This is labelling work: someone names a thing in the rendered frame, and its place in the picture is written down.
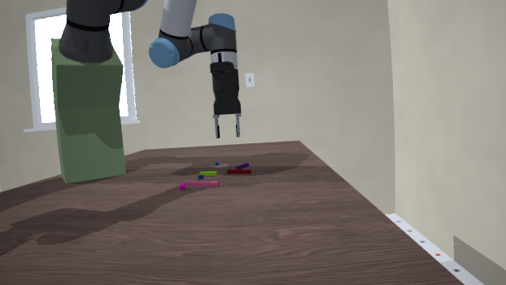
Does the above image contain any pink rod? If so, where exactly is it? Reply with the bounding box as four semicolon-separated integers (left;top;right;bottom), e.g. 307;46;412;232
184;182;220;187

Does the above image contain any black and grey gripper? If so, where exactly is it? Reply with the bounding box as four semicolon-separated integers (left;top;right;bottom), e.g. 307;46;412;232
210;51;241;138

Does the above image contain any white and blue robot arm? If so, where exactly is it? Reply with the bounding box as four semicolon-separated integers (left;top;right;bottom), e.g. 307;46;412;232
59;0;237;68

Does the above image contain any purple rod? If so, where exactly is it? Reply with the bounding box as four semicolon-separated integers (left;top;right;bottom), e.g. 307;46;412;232
236;163;249;169

